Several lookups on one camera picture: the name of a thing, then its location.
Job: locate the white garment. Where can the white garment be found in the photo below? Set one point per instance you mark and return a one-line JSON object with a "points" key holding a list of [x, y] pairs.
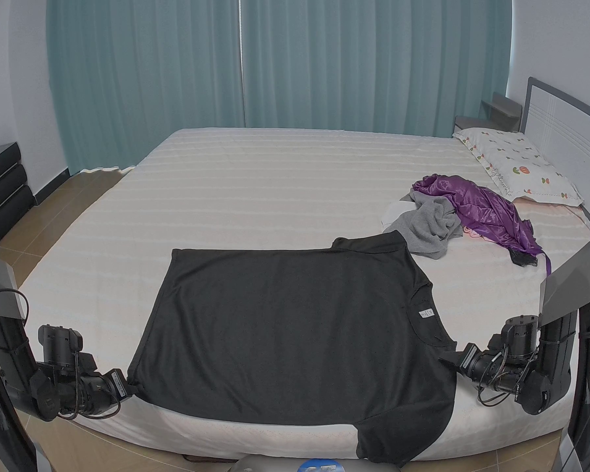
{"points": [[396, 214]]}

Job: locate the pink garment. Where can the pink garment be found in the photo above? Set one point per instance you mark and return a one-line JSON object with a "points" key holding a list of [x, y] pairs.
{"points": [[470, 233]]}

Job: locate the bed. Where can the bed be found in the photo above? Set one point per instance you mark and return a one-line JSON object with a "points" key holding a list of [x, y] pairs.
{"points": [[226, 190]]}

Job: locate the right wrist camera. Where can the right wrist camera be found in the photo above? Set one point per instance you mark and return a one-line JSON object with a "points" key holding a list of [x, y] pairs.
{"points": [[496, 346]]}

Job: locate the white printed pillow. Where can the white printed pillow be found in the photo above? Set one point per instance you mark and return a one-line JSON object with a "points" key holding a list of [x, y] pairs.
{"points": [[521, 165]]}

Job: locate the black T-shirt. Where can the black T-shirt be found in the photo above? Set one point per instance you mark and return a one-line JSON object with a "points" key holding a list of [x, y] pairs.
{"points": [[275, 337]]}

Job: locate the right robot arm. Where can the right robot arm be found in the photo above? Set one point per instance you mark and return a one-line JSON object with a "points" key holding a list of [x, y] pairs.
{"points": [[570, 283]]}

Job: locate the blue-green curtain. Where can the blue-green curtain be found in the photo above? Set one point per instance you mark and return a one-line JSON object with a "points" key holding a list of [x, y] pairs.
{"points": [[142, 57], [373, 52]]}

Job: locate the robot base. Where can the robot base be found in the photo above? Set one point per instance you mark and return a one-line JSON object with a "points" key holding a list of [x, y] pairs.
{"points": [[275, 464]]}

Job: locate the grey bedside table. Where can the grey bedside table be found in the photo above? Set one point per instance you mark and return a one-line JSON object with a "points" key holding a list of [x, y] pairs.
{"points": [[496, 111]]}

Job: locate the black lace garment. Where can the black lace garment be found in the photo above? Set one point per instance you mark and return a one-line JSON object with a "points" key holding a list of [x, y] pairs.
{"points": [[523, 258]]}

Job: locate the purple satin garment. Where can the purple satin garment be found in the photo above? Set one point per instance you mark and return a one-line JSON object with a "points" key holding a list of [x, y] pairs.
{"points": [[486, 209]]}

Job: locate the grey knitted garment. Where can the grey knitted garment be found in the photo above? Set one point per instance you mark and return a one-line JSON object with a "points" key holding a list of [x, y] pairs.
{"points": [[427, 229]]}

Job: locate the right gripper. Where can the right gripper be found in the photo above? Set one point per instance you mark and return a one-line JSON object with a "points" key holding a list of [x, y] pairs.
{"points": [[486, 371]]}

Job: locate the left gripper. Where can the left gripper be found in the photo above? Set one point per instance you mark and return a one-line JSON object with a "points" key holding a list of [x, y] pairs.
{"points": [[103, 391]]}

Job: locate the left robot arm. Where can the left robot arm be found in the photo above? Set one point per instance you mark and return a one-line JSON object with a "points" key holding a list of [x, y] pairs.
{"points": [[10, 362]]}

